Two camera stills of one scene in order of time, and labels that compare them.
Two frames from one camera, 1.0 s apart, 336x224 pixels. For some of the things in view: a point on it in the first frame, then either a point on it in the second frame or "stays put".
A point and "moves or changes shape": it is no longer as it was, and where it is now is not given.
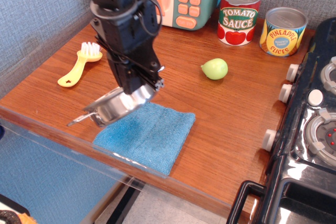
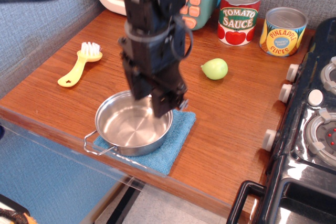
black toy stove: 300,187 stays put
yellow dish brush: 90,52 stays put
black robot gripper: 126,30 to 151,51
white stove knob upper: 292,72 stays put
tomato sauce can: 238,11 stays put
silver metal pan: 116,104 moves or changes shape
